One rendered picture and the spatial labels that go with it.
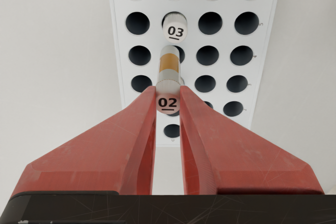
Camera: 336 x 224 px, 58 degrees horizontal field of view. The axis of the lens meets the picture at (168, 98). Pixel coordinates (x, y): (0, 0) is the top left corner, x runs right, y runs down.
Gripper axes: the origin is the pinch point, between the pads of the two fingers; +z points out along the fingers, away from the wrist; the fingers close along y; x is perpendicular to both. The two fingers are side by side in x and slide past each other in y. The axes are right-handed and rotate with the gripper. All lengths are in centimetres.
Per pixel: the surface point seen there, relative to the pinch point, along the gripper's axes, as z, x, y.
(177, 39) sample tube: 4.2, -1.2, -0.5
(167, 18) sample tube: 5.0, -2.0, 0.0
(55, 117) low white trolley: 9.3, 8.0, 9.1
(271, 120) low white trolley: 9.2, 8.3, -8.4
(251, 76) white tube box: 5.4, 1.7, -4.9
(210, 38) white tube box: 5.3, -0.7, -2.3
